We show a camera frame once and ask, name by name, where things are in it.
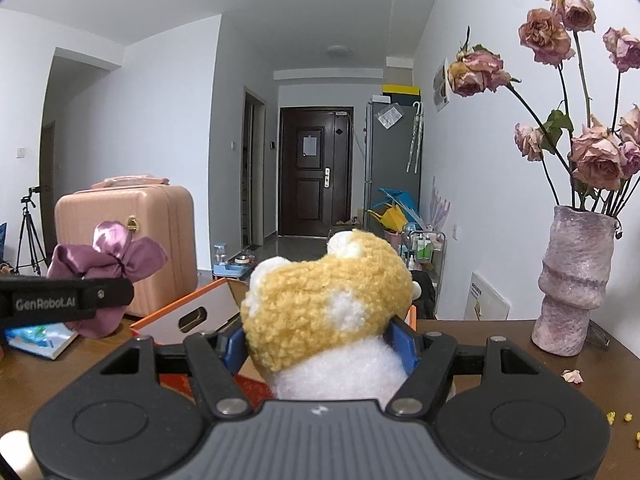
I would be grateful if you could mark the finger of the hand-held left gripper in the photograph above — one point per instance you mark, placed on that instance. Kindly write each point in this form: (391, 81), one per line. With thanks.
(107, 292)

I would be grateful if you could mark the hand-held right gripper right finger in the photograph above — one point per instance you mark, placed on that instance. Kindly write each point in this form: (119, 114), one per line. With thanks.
(404, 350)

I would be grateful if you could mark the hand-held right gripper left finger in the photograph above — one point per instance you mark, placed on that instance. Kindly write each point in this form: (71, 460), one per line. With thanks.
(231, 352)

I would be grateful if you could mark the purple satin bow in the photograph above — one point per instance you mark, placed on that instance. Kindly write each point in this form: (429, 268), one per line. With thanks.
(115, 255)

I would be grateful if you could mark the red and orange cardboard box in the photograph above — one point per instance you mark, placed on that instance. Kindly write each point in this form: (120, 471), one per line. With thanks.
(170, 320)

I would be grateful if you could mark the yellow and white plush toy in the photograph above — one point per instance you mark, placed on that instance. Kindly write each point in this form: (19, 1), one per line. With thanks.
(310, 310)

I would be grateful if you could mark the blue tissue pack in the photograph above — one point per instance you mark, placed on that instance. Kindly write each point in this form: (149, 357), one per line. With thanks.
(40, 341)

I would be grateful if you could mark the black bag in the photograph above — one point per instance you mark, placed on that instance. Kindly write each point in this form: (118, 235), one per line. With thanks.
(426, 295)

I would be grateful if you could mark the pet water feeder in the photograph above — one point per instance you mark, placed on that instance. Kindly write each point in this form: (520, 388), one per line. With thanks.
(230, 266)

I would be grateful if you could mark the pink ribbed suitcase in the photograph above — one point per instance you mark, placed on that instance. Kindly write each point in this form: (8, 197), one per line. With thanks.
(165, 220)

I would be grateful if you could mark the trolley cart with bottles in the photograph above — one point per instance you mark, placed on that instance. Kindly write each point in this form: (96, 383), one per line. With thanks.
(425, 250)

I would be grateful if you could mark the pink plastic bin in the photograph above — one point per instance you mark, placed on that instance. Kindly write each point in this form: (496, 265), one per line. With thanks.
(393, 240)

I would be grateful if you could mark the yellow bag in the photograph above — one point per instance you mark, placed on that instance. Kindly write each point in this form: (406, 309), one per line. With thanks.
(392, 217)

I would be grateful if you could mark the blue folded umbrella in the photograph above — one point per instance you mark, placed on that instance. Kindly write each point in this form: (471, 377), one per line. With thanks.
(402, 202)

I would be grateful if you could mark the fallen pink rose petal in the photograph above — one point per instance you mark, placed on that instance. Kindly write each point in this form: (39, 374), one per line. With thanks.
(572, 376)

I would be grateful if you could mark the dark brown entrance door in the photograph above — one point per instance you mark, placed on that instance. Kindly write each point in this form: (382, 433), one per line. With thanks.
(310, 195)

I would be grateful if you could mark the pink textured vase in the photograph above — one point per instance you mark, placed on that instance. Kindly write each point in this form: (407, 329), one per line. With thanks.
(575, 270)

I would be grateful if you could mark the grey refrigerator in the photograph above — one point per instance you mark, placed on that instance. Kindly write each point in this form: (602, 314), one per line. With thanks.
(395, 160)

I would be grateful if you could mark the dark eyeglasses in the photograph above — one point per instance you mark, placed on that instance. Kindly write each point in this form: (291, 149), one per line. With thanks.
(600, 335)

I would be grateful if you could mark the clear folded umbrella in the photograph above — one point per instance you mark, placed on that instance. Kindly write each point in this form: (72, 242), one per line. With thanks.
(415, 135)

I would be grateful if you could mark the yellow flower bits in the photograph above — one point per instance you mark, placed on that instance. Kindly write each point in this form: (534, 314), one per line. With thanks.
(611, 416)

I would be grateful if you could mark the clear plastic bag on refrigerator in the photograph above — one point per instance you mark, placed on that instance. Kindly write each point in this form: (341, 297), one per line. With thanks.
(389, 116)

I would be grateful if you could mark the yellow and black box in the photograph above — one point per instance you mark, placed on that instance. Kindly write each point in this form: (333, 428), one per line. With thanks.
(400, 89)

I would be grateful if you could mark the bunch of dried pink roses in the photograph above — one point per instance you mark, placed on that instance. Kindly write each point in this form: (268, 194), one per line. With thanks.
(597, 152)

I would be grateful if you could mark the round ceiling lamp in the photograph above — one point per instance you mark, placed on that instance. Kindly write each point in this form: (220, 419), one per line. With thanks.
(340, 50)

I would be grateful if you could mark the black camera tripod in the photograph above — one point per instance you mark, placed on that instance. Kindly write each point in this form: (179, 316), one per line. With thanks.
(27, 210)

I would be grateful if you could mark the white board against wall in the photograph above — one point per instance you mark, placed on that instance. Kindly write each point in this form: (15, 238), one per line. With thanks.
(487, 300)

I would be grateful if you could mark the white wall electrical panel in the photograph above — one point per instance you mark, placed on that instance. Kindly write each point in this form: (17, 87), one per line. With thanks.
(442, 87)

